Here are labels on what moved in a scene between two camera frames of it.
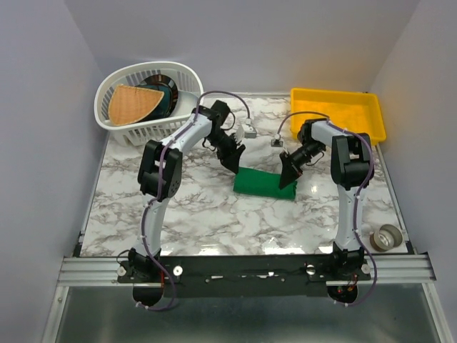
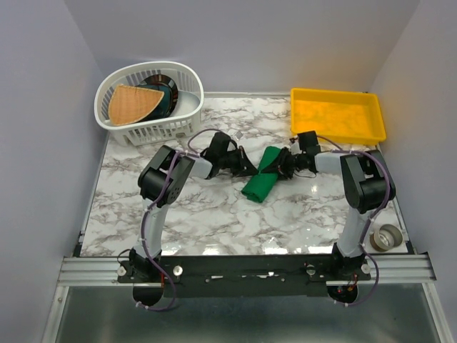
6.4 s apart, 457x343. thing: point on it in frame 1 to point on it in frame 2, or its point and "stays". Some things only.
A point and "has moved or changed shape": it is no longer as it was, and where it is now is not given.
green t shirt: [263, 182] has moved or changed shape
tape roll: [385, 238] stays
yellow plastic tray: [359, 111] stays
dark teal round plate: [164, 83] stays
